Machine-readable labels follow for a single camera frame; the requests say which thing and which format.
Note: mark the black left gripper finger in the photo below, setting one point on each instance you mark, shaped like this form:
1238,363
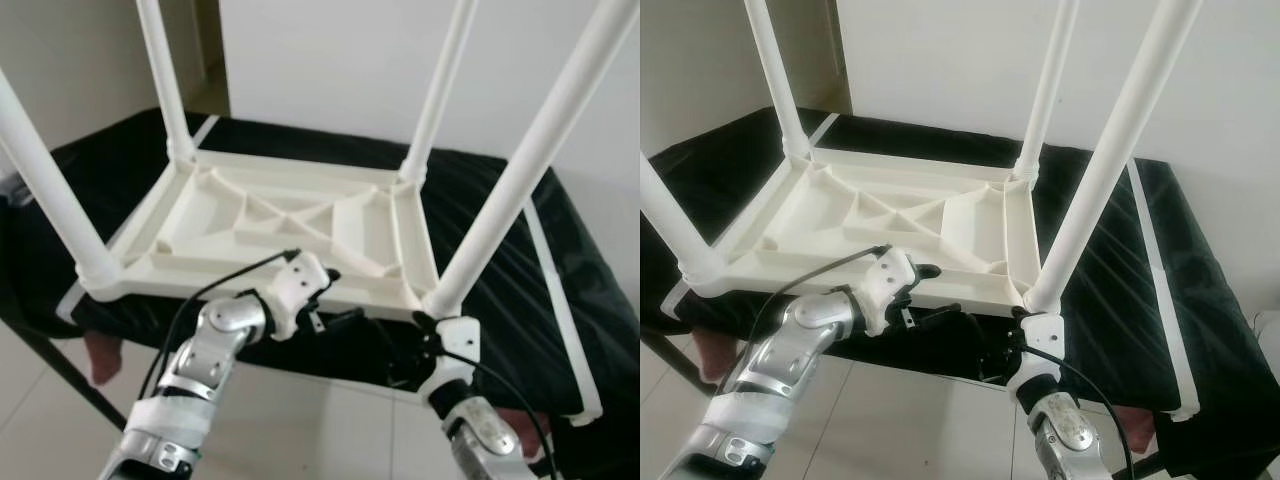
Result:
345,316
332,273
930,271
940,312

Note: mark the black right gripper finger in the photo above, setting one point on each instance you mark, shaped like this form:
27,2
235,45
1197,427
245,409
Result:
422,324
1017,315

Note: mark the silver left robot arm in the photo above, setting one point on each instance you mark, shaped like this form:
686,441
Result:
810,320
215,330

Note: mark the pink soft object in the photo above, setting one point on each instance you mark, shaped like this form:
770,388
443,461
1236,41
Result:
103,360
520,428
1135,428
715,355

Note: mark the black table cloth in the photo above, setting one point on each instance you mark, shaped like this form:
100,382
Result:
100,170
720,165

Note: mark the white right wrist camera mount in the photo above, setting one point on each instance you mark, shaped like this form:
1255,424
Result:
458,340
1042,335

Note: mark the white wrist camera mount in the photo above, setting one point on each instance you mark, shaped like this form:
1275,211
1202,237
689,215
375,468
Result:
890,280
300,285
1042,335
458,340

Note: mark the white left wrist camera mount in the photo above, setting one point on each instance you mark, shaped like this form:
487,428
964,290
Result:
890,280
300,285

